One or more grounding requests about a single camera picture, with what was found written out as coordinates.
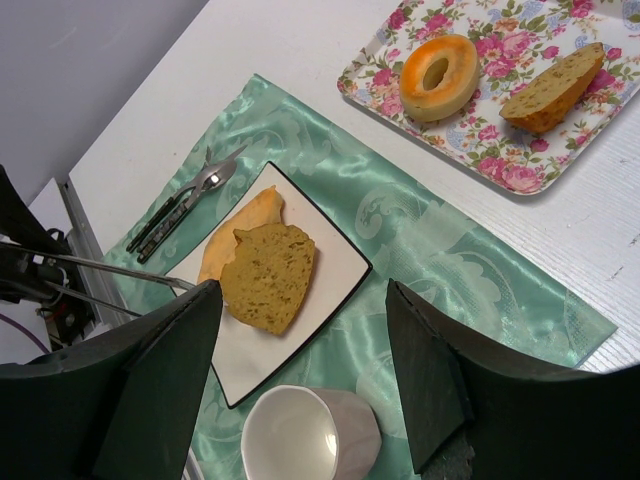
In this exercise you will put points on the silver spoon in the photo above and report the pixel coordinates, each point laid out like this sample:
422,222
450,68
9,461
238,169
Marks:
218,176

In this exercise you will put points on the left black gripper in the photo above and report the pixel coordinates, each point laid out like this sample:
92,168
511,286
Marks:
30,273

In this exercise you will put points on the white square plate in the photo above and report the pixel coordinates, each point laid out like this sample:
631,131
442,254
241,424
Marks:
246,357

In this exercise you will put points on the silver fork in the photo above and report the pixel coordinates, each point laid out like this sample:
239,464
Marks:
167,216

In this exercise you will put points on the pink mug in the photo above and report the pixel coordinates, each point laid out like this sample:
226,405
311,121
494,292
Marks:
295,432

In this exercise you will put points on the orange donut bread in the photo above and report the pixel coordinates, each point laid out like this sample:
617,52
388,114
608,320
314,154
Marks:
439,78

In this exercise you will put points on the aluminium table frame rail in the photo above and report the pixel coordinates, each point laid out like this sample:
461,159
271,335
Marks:
83,243

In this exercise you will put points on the floral rectangular tray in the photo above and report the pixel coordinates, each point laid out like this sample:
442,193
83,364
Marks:
516,41

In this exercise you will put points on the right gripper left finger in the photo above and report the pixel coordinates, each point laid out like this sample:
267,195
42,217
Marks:
122,405

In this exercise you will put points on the green satin placemat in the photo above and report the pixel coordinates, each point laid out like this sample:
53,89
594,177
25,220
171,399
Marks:
406,232

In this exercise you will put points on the brown bread slice back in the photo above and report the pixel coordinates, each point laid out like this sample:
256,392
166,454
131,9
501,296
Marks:
266,283

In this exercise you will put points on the brown bread slice front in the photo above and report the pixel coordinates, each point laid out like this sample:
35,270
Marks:
547,99

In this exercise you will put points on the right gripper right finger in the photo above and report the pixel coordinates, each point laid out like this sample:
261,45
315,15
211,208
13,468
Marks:
476,409

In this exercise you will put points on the brown bread slice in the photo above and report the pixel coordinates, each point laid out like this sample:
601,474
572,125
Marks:
266,283
547,99

